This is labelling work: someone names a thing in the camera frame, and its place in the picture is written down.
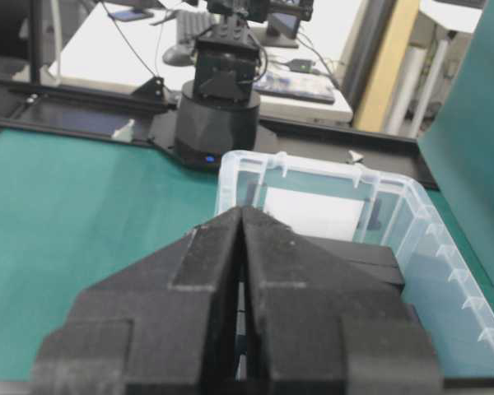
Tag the white paper in case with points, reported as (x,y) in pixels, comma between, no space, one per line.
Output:
(314,215)

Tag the black computer mouse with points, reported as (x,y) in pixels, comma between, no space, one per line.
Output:
(178,55)

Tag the green backdrop board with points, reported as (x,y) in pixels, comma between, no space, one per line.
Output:
(459,146)

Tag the black aluminium frame rail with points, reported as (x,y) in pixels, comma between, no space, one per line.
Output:
(96,115)

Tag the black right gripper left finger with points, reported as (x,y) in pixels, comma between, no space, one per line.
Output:
(163,325)

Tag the black monitor stand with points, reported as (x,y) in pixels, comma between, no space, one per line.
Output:
(281,31)

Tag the black keyboard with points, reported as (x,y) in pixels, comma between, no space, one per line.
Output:
(189,25)

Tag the clear plastic storage case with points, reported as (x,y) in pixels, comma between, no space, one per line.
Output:
(400,239)

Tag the white desk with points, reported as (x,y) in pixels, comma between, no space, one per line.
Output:
(120,57)

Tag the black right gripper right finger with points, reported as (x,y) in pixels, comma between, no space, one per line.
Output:
(326,327)

